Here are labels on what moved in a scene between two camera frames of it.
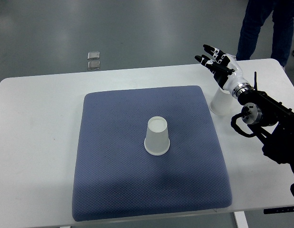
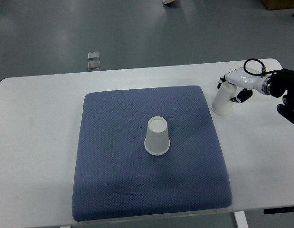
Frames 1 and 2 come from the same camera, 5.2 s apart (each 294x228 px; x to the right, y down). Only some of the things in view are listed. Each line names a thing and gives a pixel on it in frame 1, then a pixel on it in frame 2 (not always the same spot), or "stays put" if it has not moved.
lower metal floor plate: (94, 65) stays put
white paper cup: (222, 103) stays put
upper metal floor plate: (93, 55) stays put
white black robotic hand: (225, 67) -> (249, 79)
